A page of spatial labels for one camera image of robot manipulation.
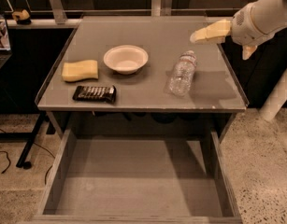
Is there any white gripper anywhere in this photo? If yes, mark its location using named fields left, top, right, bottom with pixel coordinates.
left=190, top=3, right=274, bottom=61

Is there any clear plastic water bottle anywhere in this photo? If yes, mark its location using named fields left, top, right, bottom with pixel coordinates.
left=168, top=50, right=197, bottom=96

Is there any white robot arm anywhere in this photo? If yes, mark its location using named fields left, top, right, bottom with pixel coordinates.
left=190, top=0, right=287, bottom=61

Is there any open grey top drawer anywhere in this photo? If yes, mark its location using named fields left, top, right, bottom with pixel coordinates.
left=16, top=129, right=244, bottom=224

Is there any white paper bowl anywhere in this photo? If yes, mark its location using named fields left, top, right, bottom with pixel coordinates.
left=104, top=45, right=149, bottom=75

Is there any grey cabinet table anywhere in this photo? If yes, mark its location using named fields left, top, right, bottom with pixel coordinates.
left=37, top=16, right=248, bottom=141

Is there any yellow sponge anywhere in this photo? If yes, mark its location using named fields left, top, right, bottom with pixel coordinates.
left=62, top=60, right=98, bottom=82

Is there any dark chocolate bar wrapper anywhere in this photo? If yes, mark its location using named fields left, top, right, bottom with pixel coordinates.
left=73, top=86, right=116, bottom=104

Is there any black desk leg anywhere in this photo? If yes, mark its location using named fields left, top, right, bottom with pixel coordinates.
left=16, top=112, right=46, bottom=168

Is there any yellow black tape measure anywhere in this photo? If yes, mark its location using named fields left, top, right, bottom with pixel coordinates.
left=12, top=9, right=31, bottom=25

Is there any laptop with lit screen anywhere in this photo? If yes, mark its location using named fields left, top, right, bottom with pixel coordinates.
left=0, top=13, right=12, bottom=69

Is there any metal window frame rail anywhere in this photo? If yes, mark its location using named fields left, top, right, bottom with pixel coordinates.
left=0, top=0, right=253, bottom=30

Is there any black floor cable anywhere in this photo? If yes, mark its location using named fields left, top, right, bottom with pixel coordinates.
left=0, top=124, right=57, bottom=185

